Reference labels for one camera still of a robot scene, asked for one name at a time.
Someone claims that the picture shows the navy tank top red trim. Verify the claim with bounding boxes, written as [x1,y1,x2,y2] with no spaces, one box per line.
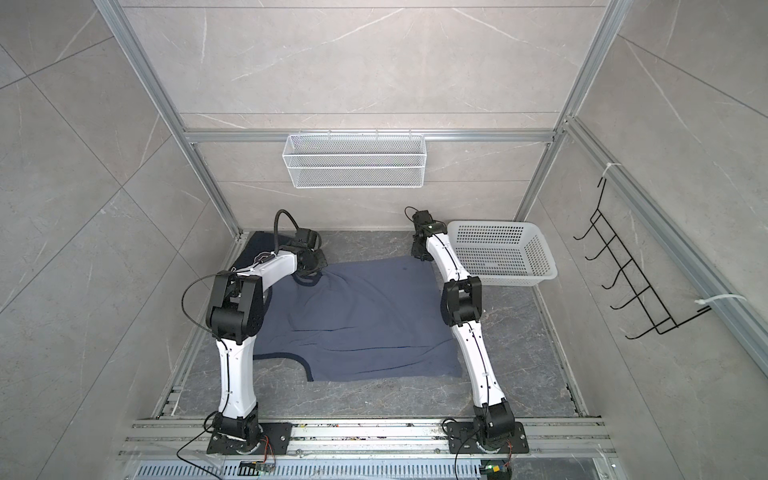
[230,231,298,275]

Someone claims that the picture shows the white plastic laundry basket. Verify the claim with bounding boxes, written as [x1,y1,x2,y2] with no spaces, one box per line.
[448,220,558,287]

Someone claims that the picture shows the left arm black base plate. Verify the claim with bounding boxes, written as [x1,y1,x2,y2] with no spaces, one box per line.
[206,418,293,456]

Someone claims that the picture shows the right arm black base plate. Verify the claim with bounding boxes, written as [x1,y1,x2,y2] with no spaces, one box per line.
[440,418,530,455]

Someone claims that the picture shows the white wire mesh wall basket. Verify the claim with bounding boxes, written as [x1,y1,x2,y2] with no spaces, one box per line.
[282,133,428,189]

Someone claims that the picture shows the left black corrugated cable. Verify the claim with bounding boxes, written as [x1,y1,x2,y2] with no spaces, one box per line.
[272,209,301,256]

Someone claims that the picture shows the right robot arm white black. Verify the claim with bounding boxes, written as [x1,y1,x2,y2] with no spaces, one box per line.
[412,223,516,451]

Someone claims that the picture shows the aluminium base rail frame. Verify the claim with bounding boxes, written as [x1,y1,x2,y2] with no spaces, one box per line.
[110,418,627,479]

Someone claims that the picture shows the black wire hook rack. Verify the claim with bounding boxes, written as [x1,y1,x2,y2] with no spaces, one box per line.
[573,178,712,341]

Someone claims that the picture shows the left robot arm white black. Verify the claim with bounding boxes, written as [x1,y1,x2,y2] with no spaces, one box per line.
[206,246,327,454]

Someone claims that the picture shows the grey-blue printed tank top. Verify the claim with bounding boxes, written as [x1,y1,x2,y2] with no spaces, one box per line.
[253,256,462,382]

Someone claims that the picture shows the white zip tie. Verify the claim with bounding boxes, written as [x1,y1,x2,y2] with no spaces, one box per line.
[694,293,748,306]

